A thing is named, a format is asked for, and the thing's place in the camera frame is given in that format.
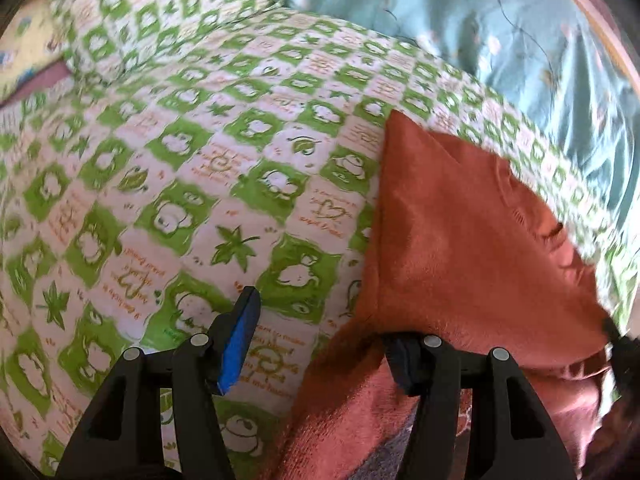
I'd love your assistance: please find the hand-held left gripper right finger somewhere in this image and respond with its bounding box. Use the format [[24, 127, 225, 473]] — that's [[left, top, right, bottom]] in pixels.
[[383, 334, 580, 480]]

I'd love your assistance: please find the grey cloth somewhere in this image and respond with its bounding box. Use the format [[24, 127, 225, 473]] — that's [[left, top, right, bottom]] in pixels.
[[350, 410, 421, 480]]

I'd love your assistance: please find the green checked printed bed sheet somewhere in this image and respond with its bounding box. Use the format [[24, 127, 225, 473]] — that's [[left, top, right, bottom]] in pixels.
[[0, 10, 640, 480]]

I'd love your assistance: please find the mauve under sheet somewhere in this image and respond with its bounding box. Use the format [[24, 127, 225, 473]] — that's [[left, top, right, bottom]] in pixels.
[[0, 62, 76, 109]]

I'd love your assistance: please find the orange knit sweater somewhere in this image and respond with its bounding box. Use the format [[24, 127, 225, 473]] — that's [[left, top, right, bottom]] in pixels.
[[260, 109, 622, 480]]

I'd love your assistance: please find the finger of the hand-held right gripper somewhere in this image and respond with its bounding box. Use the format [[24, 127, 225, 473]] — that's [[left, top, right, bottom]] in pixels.
[[601, 316, 640, 403]]

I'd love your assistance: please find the yellow cartoon print pillow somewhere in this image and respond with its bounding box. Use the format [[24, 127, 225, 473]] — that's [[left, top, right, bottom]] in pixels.
[[0, 0, 68, 103]]

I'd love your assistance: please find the wooden bed frame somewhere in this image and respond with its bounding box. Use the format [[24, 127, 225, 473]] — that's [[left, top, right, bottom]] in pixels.
[[534, 0, 640, 88]]

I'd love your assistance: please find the teal floral quilt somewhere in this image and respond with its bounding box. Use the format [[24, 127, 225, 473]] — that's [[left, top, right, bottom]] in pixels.
[[260, 0, 640, 241]]

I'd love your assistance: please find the green checked printed pillow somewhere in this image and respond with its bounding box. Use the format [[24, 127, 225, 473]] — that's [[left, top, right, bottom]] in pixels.
[[47, 0, 281, 83]]

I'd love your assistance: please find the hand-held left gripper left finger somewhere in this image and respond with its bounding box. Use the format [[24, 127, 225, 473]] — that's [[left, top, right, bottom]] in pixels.
[[54, 286, 262, 480]]

